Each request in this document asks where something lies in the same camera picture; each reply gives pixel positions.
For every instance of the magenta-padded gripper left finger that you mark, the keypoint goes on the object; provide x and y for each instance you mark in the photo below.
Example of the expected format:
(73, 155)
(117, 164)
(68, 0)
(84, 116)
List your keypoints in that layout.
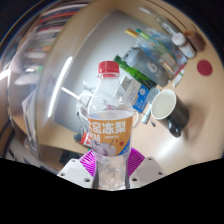
(75, 173)

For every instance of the blue and white box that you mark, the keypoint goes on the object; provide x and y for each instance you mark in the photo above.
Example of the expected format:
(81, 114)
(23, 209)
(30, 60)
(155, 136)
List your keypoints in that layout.
(136, 93)

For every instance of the clear glass bottle white cap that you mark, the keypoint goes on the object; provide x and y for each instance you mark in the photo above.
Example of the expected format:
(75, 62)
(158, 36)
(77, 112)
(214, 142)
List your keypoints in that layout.
(160, 20)

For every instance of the white light bar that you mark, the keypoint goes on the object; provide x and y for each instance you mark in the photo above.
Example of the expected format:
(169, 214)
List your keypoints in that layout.
(61, 83)

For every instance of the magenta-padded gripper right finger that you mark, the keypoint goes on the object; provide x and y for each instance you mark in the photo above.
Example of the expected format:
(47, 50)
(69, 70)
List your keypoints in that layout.
(146, 170)

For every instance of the white-lidded jar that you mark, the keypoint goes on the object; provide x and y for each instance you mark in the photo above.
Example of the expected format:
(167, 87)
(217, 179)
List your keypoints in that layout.
(184, 45)

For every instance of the green bottle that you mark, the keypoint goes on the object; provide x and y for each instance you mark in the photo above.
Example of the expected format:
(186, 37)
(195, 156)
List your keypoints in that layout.
(133, 70)

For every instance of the clear bottle yellow cap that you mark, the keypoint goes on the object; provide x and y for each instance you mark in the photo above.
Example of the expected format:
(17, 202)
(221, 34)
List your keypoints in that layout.
(146, 43)

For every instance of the clear red-capped drink bottle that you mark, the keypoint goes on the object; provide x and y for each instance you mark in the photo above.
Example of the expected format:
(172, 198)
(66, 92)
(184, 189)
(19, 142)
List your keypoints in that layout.
(110, 133)

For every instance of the white and green tube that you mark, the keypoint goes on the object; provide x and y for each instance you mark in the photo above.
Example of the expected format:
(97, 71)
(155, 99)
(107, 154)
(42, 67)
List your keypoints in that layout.
(178, 78)

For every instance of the black mug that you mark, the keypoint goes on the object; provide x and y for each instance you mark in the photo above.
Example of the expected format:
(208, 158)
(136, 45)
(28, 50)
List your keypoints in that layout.
(173, 113)

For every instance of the red and white can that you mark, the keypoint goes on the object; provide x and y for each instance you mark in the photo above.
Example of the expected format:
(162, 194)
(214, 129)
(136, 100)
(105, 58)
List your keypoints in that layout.
(85, 140)

